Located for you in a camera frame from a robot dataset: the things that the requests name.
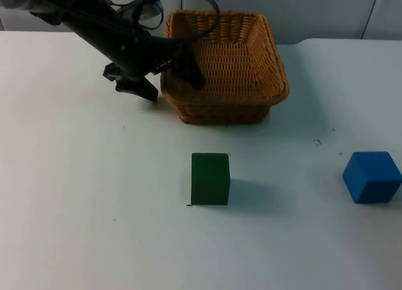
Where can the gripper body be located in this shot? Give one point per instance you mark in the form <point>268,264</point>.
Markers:
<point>119,48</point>

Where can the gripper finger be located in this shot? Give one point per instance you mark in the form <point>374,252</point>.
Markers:
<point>136,88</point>
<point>191,68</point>

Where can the pale brown wicker basket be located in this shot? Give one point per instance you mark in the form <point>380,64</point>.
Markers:
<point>226,67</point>

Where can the green cube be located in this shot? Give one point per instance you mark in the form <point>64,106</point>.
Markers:
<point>210,179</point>

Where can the blue cube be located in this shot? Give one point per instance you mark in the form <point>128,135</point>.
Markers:
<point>370,177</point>

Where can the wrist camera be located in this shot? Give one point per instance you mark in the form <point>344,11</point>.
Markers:
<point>143,9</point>

